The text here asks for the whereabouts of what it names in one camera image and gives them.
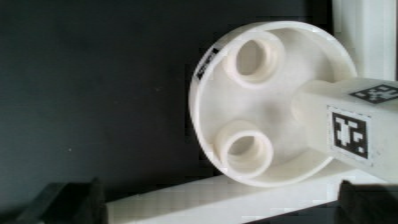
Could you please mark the white front fence bar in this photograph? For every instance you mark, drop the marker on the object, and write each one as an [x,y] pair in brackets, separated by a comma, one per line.
[218,202]

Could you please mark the white stool leg block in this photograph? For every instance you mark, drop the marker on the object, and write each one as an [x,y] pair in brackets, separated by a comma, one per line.
[346,111]

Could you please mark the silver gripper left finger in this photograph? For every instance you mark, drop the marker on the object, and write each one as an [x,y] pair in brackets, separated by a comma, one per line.
[67,204]

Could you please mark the white right fence bar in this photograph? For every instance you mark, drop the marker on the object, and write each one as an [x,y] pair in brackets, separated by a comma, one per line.
[366,32]

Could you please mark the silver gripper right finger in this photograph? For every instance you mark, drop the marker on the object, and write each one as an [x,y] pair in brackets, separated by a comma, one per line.
[366,203]

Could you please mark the white fence bar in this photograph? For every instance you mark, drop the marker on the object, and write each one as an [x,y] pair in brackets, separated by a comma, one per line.
[218,202]
[366,32]

